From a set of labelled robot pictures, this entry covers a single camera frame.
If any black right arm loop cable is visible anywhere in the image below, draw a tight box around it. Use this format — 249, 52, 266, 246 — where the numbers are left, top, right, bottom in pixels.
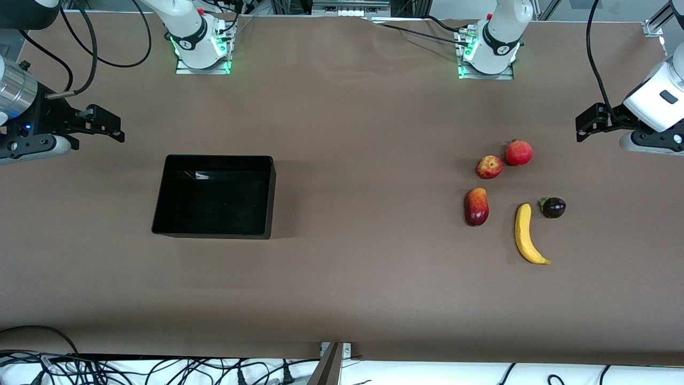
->
85, 0, 153, 69

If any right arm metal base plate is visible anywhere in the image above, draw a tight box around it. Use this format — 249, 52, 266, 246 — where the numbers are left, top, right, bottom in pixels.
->
175, 21, 232, 75

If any red pomegranate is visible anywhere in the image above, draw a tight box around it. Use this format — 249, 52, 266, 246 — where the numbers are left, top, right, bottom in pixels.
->
504, 139, 534, 167

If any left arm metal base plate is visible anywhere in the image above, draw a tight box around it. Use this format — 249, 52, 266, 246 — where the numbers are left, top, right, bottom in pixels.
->
457, 27, 515, 81

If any black floor cable loop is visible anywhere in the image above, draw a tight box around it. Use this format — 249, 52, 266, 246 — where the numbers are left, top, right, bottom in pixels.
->
0, 325, 81, 356

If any black plastic box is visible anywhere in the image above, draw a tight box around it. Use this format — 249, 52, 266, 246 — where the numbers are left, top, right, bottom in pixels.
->
151, 155, 277, 240

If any red mango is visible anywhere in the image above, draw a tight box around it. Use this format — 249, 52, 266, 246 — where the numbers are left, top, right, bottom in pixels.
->
464, 187, 490, 227

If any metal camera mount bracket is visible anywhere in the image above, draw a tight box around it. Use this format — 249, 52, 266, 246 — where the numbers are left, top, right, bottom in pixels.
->
306, 342, 353, 385

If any black cable on table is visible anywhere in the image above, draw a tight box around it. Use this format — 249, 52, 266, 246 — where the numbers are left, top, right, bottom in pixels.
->
369, 16, 471, 47

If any yellow banana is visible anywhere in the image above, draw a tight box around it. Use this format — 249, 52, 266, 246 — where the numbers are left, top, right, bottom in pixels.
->
514, 203, 551, 265

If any red yellow apple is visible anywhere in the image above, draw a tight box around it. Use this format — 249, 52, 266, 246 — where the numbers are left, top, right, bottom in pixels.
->
475, 155, 504, 180

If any dark purple mangosteen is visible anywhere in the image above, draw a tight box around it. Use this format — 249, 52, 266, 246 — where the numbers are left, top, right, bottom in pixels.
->
538, 197, 567, 219

